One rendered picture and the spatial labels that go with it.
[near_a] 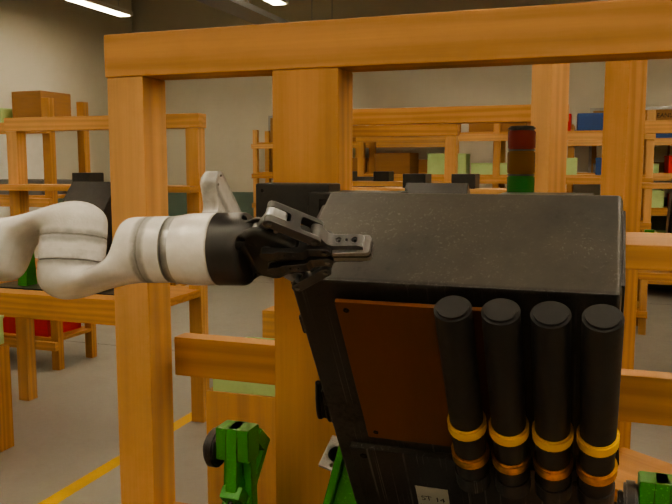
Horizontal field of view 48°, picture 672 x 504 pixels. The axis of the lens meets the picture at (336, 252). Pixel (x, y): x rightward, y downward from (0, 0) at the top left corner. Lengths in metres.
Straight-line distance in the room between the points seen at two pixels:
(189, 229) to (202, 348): 1.00
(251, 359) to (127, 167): 0.49
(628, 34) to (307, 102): 0.59
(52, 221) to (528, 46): 0.89
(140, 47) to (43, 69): 10.00
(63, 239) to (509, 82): 10.54
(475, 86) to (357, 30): 9.82
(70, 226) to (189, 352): 0.97
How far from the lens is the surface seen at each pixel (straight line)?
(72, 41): 12.24
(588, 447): 0.89
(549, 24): 1.42
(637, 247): 1.28
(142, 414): 1.77
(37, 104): 6.66
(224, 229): 0.76
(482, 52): 1.43
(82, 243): 0.84
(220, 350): 1.73
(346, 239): 0.74
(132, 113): 1.69
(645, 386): 1.54
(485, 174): 8.11
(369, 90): 11.63
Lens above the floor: 1.66
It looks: 6 degrees down
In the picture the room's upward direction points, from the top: straight up
